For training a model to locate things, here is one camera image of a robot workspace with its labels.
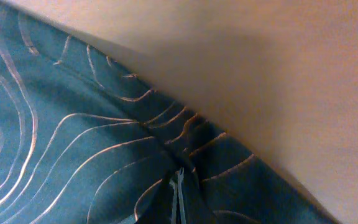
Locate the black shirt with orange lines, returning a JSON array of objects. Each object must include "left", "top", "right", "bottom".
[{"left": 0, "top": 2, "right": 331, "bottom": 223}]

